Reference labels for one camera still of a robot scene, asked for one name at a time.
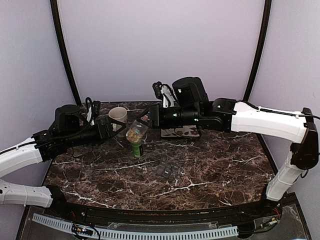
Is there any clear pill bottle green label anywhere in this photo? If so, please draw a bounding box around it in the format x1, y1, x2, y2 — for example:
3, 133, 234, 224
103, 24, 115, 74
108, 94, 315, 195
125, 120, 149, 158

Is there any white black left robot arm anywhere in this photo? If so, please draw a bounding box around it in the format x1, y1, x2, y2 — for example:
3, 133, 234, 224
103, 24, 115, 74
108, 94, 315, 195
0, 101, 126, 218

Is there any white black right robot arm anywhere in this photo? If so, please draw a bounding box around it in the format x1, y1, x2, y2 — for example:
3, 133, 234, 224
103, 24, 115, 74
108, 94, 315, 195
136, 76, 320, 217

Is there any white floral ceramic mug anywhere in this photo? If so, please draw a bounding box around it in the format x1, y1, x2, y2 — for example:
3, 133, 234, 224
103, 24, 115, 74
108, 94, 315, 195
108, 107, 128, 134

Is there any square floral ceramic plate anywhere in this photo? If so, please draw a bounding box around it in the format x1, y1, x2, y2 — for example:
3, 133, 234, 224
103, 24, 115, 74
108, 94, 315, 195
160, 125, 201, 138

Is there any white slotted cable duct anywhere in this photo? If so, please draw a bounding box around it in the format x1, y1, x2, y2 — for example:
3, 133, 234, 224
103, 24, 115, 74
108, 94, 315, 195
32, 213, 239, 240

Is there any black left frame post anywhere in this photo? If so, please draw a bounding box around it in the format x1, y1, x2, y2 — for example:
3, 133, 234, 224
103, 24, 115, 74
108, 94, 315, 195
49, 0, 82, 106

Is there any black frame post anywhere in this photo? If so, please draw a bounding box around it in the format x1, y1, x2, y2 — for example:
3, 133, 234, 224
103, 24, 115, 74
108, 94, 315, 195
49, 0, 82, 106
242, 0, 272, 101

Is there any black right frame post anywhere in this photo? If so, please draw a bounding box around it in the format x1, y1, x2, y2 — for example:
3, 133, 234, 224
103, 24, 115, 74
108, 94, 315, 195
242, 0, 272, 101

